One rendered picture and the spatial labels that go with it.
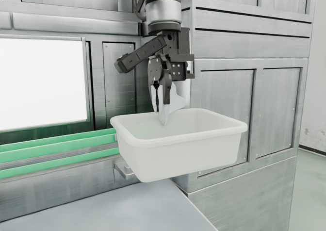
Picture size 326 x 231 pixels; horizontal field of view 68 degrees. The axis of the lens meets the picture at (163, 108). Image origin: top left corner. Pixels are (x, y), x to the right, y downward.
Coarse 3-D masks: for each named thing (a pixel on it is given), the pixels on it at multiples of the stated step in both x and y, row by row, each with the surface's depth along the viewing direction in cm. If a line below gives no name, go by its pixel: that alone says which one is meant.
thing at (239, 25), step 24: (192, 0) 76; (216, 0) 81; (240, 0) 89; (264, 0) 93; (288, 0) 103; (312, 0) 109; (144, 24) 105; (192, 24) 78; (216, 24) 83; (240, 24) 88; (264, 24) 95; (288, 24) 103; (192, 48) 79; (216, 48) 85; (240, 48) 91; (264, 48) 98; (288, 48) 106
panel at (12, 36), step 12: (0, 36) 80; (12, 36) 82; (24, 36) 84; (36, 36) 86; (48, 36) 88; (60, 36) 90; (84, 48) 95; (84, 60) 95; (84, 72) 96; (84, 84) 97; (72, 120) 97; (84, 120) 100; (0, 132) 85
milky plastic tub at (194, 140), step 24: (120, 120) 49; (144, 120) 52; (168, 120) 54; (192, 120) 56; (216, 120) 51; (120, 144) 46; (144, 144) 35; (168, 144) 37; (192, 144) 39; (216, 144) 42; (144, 168) 37; (168, 168) 39; (192, 168) 41
